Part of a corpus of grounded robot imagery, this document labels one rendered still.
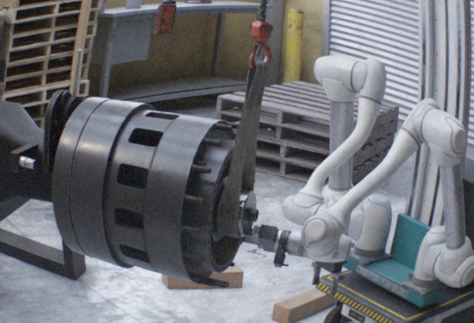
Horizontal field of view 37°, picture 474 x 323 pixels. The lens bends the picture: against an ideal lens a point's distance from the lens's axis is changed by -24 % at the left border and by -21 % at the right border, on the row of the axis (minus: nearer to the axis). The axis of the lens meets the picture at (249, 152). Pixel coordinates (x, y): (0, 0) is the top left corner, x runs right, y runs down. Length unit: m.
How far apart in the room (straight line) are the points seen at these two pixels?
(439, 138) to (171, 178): 0.87
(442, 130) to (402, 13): 5.69
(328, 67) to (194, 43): 5.50
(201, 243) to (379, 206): 1.13
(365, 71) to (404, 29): 5.06
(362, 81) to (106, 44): 4.15
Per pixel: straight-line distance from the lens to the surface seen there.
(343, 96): 3.31
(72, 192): 2.54
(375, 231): 3.42
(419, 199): 3.44
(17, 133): 2.88
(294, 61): 8.84
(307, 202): 3.23
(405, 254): 3.45
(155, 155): 2.46
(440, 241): 3.07
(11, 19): 5.65
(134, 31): 7.31
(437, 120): 2.67
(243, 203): 2.55
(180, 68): 8.66
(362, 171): 6.30
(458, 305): 3.35
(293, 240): 2.71
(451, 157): 2.68
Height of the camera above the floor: 1.66
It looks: 14 degrees down
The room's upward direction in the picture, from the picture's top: 5 degrees clockwise
